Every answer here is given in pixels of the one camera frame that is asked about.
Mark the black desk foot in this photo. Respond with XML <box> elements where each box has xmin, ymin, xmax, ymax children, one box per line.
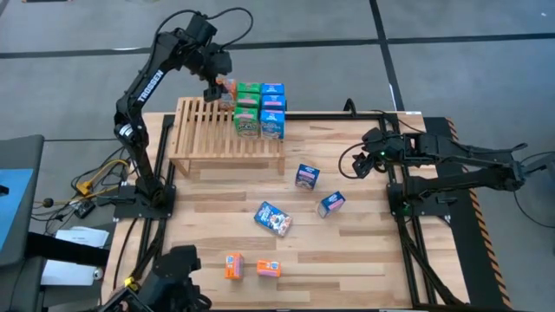
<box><xmin>24</xmin><ymin>231</ymin><xmax>110</xmax><ymax>268</ymax></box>

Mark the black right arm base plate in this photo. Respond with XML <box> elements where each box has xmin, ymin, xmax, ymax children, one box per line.
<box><xmin>387</xmin><ymin>183</ymin><xmax>453</xmax><ymax>218</ymax></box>

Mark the blue Frosted Flakes box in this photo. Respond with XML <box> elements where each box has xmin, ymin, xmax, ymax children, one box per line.
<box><xmin>317</xmin><ymin>191</ymin><xmax>347</xmax><ymax>218</ymax></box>
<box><xmin>253</xmin><ymin>200</ymin><xmax>293</xmax><ymax>238</ymax></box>
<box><xmin>295</xmin><ymin>163</ymin><xmax>321</xmax><ymax>192</ymax></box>

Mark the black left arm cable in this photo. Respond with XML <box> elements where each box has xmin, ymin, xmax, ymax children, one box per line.
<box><xmin>153</xmin><ymin>6</ymin><xmax>255</xmax><ymax>49</ymax></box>

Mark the yellow cable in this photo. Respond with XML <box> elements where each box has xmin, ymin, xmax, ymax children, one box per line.
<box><xmin>75</xmin><ymin>158</ymin><xmax>131</xmax><ymax>196</ymax></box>

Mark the black power adapter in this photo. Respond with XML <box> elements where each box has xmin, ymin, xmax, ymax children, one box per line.
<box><xmin>72</xmin><ymin>200</ymin><xmax>97</xmax><ymax>219</ymax></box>

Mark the black articulated device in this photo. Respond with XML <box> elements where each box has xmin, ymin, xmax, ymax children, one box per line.
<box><xmin>98</xmin><ymin>244</ymin><xmax>213</xmax><ymax>312</ymax></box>

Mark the black mat with hazard stripes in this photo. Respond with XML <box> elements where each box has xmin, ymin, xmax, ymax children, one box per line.
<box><xmin>422</xmin><ymin>115</ymin><xmax>515</xmax><ymax>311</ymax></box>

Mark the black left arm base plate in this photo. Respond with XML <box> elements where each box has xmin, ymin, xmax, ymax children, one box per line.
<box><xmin>113</xmin><ymin>184</ymin><xmax>177</xmax><ymax>220</ymax></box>

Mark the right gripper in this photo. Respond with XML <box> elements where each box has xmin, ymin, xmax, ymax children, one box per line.
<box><xmin>352</xmin><ymin>127</ymin><xmax>407</xmax><ymax>180</ymax></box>

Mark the black aluminium frame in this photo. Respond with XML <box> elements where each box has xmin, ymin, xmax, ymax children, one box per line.
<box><xmin>101</xmin><ymin>111</ymin><xmax>467</xmax><ymax>312</ymax></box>

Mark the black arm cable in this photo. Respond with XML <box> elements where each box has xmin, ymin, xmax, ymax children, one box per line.
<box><xmin>153</xmin><ymin>6</ymin><xmax>255</xmax><ymax>49</ymax></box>
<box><xmin>337</xmin><ymin>141</ymin><xmax>382</xmax><ymax>179</ymax></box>

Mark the blue panel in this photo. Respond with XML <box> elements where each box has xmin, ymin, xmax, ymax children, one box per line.
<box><xmin>0</xmin><ymin>167</ymin><xmax>35</xmax><ymax>255</ymax></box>

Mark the grey desk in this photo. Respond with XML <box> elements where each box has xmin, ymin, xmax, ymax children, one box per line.
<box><xmin>0</xmin><ymin>133</ymin><xmax>46</xmax><ymax>312</ymax></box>

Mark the wooden slatted shelf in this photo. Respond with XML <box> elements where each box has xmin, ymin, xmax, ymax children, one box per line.
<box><xmin>167</xmin><ymin>95</ymin><xmax>287</xmax><ymax>179</ymax></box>

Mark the white paper sheet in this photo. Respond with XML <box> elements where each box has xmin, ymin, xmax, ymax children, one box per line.
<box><xmin>55</xmin><ymin>225</ymin><xmax>110</xmax><ymax>249</ymax></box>
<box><xmin>40</xmin><ymin>258</ymin><xmax>105</xmax><ymax>287</ymax></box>

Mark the orange Mini Wheats box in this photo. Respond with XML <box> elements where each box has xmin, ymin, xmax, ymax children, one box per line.
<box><xmin>215</xmin><ymin>76</ymin><xmax>238</xmax><ymax>110</ymax></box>
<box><xmin>224</xmin><ymin>252</ymin><xmax>245</xmax><ymax>281</ymax></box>
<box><xmin>256</xmin><ymin>259</ymin><xmax>283</xmax><ymax>278</ymax></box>

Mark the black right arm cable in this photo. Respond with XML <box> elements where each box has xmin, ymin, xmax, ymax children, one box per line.
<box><xmin>337</xmin><ymin>141</ymin><xmax>382</xmax><ymax>179</ymax></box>

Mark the black looped cable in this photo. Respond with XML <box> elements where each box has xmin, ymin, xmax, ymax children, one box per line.
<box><xmin>344</xmin><ymin>98</ymin><xmax>428</xmax><ymax>129</ymax></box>

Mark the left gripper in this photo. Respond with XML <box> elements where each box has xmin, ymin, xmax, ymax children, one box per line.
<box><xmin>194</xmin><ymin>42</ymin><xmax>233</xmax><ymax>103</ymax></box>

